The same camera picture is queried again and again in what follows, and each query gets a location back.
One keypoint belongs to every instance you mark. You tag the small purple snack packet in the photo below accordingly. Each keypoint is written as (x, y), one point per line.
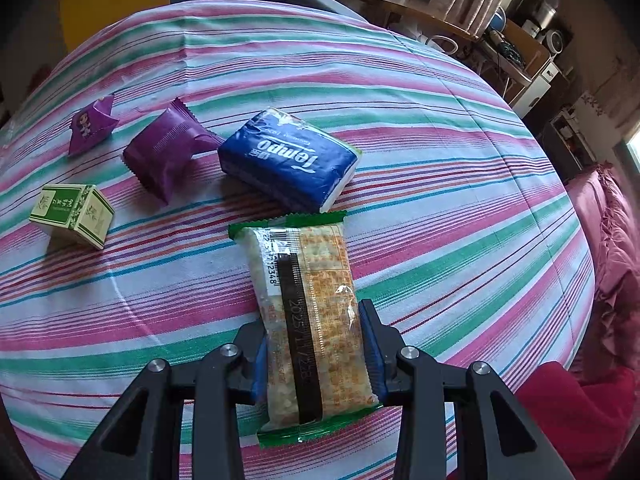
(90, 127)

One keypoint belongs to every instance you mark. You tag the green tea box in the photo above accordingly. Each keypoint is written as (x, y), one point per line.
(70, 207)

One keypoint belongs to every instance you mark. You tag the red cloth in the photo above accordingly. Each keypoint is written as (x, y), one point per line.
(575, 420)

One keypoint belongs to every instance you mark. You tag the pink sofa throw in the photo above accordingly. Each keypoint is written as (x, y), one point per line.
(610, 260)

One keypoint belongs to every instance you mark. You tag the large purple snack packet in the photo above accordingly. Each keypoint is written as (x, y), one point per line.
(165, 152)

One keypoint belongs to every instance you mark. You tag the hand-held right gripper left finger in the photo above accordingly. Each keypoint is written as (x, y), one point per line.
(260, 375)

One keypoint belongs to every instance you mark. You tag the white cabinet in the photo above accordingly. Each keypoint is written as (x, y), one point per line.
(537, 85)

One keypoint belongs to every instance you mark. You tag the open cardboard box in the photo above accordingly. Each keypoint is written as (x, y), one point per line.
(525, 45)

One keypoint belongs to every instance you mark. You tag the blue tissue pack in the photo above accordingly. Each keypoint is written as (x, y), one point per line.
(285, 160)

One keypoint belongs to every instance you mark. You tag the green-edged cracker packet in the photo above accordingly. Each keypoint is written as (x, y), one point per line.
(305, 285)

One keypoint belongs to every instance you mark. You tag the wooden side table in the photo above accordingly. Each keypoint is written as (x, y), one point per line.
(400, 5)

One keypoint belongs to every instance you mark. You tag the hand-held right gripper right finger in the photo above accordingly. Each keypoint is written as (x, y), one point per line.
(374, 360)

